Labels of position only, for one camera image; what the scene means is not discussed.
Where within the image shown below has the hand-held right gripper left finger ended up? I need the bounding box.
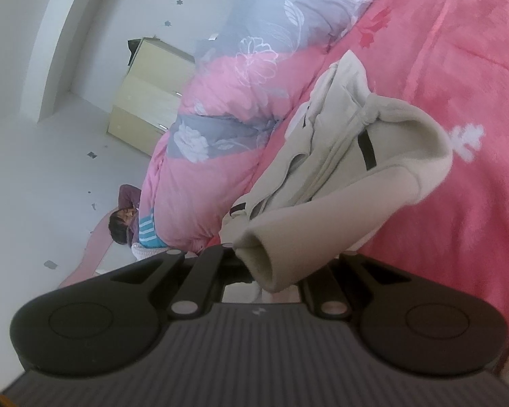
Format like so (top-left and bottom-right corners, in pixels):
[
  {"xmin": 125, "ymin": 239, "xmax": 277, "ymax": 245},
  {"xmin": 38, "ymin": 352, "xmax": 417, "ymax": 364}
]
[{"xmin": 110, "ymin": 244, "xmax": 255, "ymax": 319}]

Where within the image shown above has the pink grey floral quilt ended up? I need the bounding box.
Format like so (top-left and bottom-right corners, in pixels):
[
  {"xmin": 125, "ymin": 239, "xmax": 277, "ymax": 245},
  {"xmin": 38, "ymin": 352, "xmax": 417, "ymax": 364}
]
[{"xmin": 140, "ymin": 0, "xmax": 377, "ymax": 252}]

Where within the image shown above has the pink floral bed sheet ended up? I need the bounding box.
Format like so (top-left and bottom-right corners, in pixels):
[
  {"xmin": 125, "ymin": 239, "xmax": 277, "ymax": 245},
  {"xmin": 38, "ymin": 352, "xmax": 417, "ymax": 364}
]
[{"xmin": 254, "ymin": 0, "xmax": 509, "ymax": 386}]

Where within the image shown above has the beige cabinet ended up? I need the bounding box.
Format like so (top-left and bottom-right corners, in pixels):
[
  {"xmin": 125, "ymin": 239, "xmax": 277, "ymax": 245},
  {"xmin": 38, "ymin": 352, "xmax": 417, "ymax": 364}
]
[{"xmin": 106, "ymin": 36, "xmax": 196, "ymax": 158}]

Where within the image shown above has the teal striped cloth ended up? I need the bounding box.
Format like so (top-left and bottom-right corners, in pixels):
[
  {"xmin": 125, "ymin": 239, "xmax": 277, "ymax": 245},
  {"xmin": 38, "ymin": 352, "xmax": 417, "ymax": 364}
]
[{"xmin": 138, "ymin": 207, "xmax": 169, "ymax": 250}]

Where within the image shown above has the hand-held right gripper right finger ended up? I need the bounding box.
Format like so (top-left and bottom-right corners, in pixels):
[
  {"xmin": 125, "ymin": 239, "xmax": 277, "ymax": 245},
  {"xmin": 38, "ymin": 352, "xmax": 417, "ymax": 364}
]
[{"xmin": 301, "ymin": 254, "xmax": 412, "ymax": 319}]

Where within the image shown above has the beige hooded jacket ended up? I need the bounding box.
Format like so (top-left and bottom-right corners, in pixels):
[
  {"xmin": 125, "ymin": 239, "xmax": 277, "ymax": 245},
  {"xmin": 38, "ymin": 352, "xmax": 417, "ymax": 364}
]
[{"xmin": 220, "ymin": 49, "xmax": 455, "ymax": 294}]

